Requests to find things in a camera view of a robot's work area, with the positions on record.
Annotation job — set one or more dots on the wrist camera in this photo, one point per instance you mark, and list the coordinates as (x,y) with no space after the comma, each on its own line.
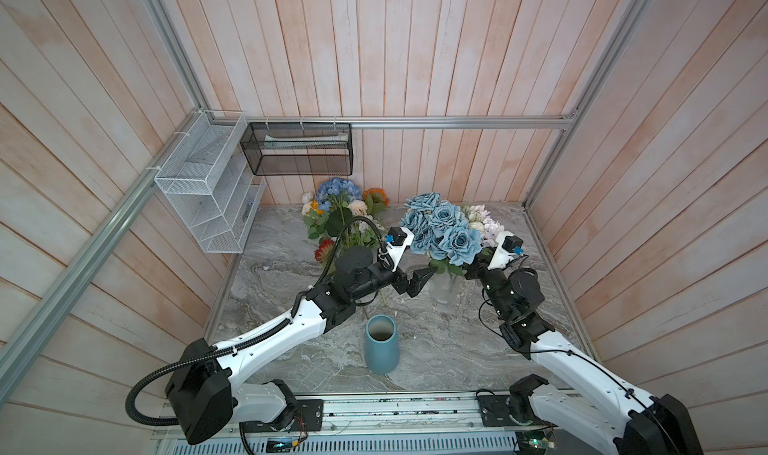
(508,249)
(397,240)

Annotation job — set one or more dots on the pink white hydrangea bouquet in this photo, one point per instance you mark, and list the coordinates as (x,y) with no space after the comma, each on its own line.
(479,219)

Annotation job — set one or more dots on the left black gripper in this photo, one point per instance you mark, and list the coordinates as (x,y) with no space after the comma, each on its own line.
(414,285)

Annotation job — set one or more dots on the green leafy flower bunch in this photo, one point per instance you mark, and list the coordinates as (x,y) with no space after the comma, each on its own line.
(366,231)

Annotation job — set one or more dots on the teal ceramic vase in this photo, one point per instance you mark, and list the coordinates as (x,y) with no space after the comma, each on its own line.
(381,345)

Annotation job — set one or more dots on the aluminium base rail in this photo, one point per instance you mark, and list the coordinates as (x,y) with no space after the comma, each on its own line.
(474,422)

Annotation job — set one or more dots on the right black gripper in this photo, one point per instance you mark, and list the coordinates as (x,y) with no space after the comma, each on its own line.
(476,266)

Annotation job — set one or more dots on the white wire mesh shelf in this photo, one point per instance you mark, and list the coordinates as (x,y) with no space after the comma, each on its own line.
(207,180)

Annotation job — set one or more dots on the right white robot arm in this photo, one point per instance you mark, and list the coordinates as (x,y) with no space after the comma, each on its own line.
(611,415)

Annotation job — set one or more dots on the orange flower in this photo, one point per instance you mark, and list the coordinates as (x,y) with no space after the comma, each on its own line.
(376,200)

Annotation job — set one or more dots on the red sunflower stem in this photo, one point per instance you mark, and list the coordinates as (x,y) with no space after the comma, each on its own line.
(325,250)

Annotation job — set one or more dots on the teal blue rose bouquet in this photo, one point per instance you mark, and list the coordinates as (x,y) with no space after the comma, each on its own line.
(441,232)

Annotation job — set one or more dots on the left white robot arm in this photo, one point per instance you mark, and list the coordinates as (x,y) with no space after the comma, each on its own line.
(211,389)

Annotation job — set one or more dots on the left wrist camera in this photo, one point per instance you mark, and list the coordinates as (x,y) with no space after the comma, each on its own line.
(397,240)

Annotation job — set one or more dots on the black mesh basket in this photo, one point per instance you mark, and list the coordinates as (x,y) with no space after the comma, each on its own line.
(298,148)

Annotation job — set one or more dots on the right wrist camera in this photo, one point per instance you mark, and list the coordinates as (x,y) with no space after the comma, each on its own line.
(508,249)

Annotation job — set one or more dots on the blue hydrangea mixed bouquet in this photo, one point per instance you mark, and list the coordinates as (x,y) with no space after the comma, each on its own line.
(335,201)

